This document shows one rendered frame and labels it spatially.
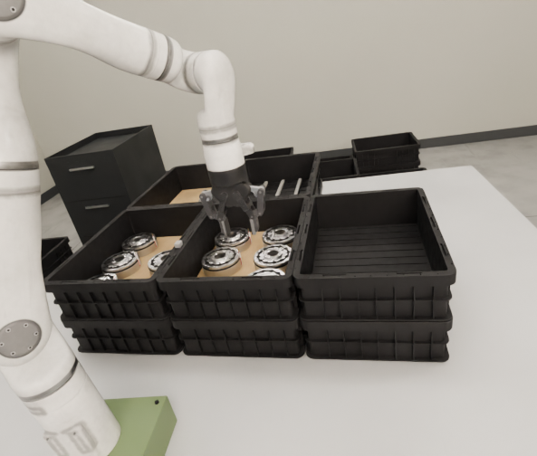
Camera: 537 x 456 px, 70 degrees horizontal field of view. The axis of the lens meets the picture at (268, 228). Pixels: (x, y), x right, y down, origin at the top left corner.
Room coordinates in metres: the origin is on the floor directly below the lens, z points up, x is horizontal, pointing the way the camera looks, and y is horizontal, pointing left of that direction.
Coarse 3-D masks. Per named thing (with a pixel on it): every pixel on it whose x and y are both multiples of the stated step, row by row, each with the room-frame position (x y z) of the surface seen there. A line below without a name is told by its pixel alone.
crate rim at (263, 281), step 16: (304, 208) 0.92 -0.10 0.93; (176, 256) 0.79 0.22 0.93; (160, 272) 0.73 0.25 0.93; (288, 272) 0.64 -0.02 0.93; (160, 288) 0.69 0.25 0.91; (176, 288) 0.68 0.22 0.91; (192, 288) 0.67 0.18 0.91; (208, 288) 0.66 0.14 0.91; (224, 288) 0.65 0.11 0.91; (240, 288) 0.64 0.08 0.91; (256, 288) 0.63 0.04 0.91; (272, 288) 0.63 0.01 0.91
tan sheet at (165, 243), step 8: (160, 240) 1.09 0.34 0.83; (168, 240) 1.08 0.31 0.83; (176, 240) 1.07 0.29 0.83; (160, 248) 1.04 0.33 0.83; (168, 248) 1.03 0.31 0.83; (144, 256) 1.01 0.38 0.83; (152, 256) 1.00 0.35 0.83; (144, 264) 0.96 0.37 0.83; (136, 272) 0.92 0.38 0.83; (144, 272) 0.91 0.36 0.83
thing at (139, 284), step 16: (144, 208) 1.13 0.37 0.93; (160, 208) 1.11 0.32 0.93; (176, 208) 1.10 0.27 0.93; (112, 224) 1.06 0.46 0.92; (192, 224) 0.95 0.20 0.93; (48, 288) 0.77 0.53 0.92; (64, 288) 0.76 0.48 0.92; (80, 288) 0.75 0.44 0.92; (96, 288) 0.73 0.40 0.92; (112, 288) 0.72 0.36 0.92; (128, 288) 0.71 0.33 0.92; (144, 288) 0.70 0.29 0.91
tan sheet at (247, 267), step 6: (252, 234) 1.02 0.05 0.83; (258, 234) 1.01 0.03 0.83; (252, 240) 0.98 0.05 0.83; (258, 240) 0.97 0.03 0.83; (252, 246) 0.94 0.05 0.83; (258, 246) 0.94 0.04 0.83; (240, 252) 0.92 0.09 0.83; (246, 252) 0.92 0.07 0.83; (252, 252) 0.91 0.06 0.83; (246, 258) 0.89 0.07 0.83; (252, 258) 0.88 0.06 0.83; (246, 264) 0.86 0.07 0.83; (252, 264) 0.85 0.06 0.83; (240, 270) 0.84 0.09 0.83; (246, 270) 0.83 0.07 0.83; (252, 270) 0.82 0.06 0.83; (198, 276) 0.84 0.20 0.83; (204, 276) 0.84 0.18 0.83
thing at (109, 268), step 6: (120, 252) 0.99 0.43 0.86; (126, 252) 0.99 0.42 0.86; (132, 252) 0.98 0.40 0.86; (108, 258) 0.97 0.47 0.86; (132, 258) 0.95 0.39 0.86; (102, 264) 0.94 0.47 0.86; (108, 264) 0.94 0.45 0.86; (120, 264) 0.92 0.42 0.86; (126, 264) 0.92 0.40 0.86; (102, 270) 0.92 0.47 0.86; (108, 270) 0.91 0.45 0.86; (114, 270) 0.90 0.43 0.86; (120, 270) 0.90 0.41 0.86
